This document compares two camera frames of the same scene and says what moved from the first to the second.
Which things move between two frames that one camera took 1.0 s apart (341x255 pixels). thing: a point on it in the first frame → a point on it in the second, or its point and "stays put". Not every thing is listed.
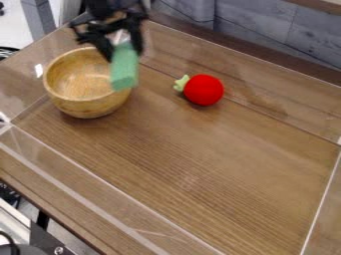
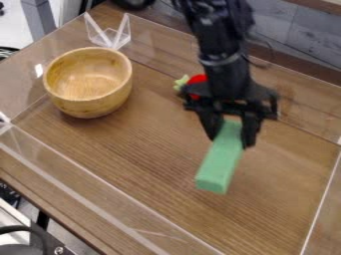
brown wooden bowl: (78, 84) stays put
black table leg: (43, 219) stays put
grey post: (39, 16) stays put
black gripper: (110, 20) → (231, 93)
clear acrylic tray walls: (158, 142) stays put
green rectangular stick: (125, 66) → (216, 171)
